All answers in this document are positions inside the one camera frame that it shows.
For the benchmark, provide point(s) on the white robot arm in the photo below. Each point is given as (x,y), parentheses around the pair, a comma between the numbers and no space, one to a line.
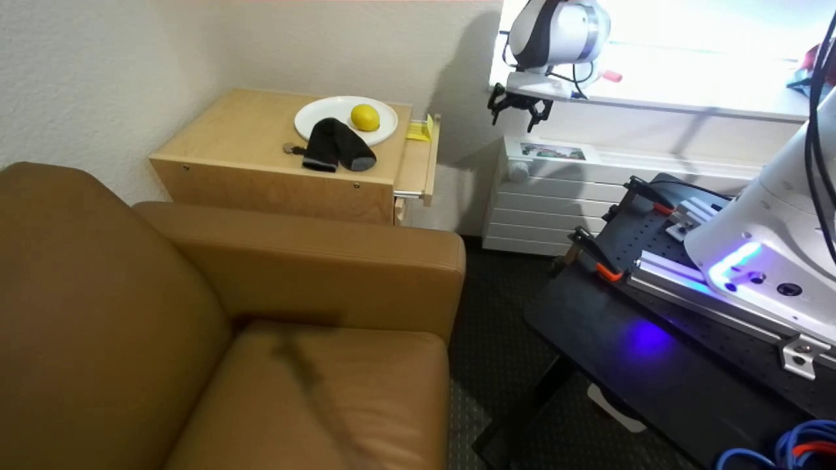
(768,251)

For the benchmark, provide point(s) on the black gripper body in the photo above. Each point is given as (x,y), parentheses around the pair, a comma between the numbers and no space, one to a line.
(508,101)

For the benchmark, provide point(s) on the wooden drawer cabinet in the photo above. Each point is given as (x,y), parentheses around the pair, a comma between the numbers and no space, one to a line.
(243,153)

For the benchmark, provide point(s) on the orange clamp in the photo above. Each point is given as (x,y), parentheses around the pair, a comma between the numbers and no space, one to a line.
(588,254)

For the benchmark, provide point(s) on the white plate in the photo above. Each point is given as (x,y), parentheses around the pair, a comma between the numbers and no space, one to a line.
(344,109)

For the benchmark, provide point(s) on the dark sock with grey band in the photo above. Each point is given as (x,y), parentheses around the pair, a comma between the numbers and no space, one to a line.
(333,145)

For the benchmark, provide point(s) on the wooden top drawer tray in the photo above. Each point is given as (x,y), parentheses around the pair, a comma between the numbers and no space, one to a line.
(417,175)

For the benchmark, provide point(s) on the yellow lemon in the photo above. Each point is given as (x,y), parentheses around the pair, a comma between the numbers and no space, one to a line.
(365,118)

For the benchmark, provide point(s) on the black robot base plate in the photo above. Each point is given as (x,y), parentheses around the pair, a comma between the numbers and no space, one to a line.
(672,363)

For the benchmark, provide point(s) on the white ribbed radiator box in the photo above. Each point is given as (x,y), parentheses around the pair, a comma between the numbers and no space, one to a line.
(546,188)

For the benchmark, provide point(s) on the brown leather sofa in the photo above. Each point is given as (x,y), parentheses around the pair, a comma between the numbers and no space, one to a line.
(191,339)

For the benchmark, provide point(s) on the yellow sponge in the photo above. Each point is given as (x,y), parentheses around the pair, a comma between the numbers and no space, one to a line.
(421,131)

